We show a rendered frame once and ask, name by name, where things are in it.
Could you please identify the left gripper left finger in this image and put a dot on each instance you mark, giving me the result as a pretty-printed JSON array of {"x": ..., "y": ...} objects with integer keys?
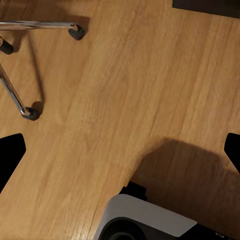
[{"x": 12, "y": 149}]

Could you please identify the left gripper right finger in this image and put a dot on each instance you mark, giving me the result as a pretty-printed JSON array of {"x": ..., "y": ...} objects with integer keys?
[{"x": 232, "y": 149}]

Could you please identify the swivel chair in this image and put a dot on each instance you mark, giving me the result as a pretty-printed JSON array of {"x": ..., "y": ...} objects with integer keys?
[{"x": 75, "y": 31}]

